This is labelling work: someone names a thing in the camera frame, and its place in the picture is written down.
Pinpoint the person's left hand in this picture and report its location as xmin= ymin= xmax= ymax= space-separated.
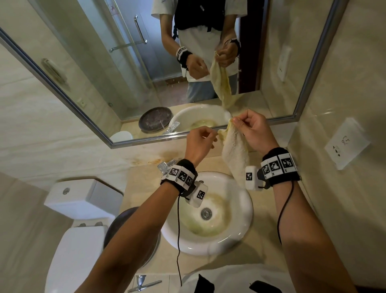
xmin=185 ymin=126 xmax=218 ymax=168

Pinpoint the person's right hand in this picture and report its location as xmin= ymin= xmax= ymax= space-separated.
xmin=232 ymin=109 xmax=280 ymax=158

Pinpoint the yellowish white cloth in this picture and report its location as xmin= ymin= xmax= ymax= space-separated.
xmin=218 ymin=118 xmax=251 ymax=190

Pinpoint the person's right forearm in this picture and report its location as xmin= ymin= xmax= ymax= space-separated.
xmin=272 ymin=177 xmax=359 ymax=293

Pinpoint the person's left forearm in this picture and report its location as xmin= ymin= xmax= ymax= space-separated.
xmin=75 ymin=181 xmax=179 ymax=293

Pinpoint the black marker wristband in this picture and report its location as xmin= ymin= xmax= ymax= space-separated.
xmin=260 ymin=147 xmax=301 ymax=187
xmin=160 ymin=159 xmax=198 ymax=197

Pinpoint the chrome faucet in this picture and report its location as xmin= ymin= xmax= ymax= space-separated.
xmin=156 ymin=159 xmax=178 ymax=176

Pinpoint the white round sink basin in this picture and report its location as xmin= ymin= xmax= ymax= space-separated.
xmin=160 ymin=171 xmax=254 ymax=257

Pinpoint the white toilet tank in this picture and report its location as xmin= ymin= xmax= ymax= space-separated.
xmin=44 ymin=178 xmax=124 ymax=220

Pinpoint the person's white shirt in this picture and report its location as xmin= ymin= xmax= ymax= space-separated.
xmin=178 ymin=264 xmax=298 ymax=293

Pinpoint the white toilet lid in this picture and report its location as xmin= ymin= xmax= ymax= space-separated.
xmin=44 ymin=225 xmax=110 ymax=293

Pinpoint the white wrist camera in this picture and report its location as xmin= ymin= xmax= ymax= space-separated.
xmin=244 ymin=165 xmax=266 ymax=191
xmin=185 ymin=181 xmax=209 ymax=209

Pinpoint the thin black cable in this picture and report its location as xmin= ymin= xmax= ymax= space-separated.
xmin=276 ymin=181 xmax=295 ymax=246
xmin=176 ymin=196 xmax=183 ymax=287

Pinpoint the white wall socket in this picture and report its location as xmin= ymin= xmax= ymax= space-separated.
xmin=324 ymin=117 xmax=372 ymax=171

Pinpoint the metal-framed wall mirror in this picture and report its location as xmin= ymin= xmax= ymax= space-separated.
xmin=0 ymin=0 xmax=351 ymax=150

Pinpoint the chrome handle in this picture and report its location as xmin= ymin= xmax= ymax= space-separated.
xmin=127 ymin=274 xmax=163 ymax=293

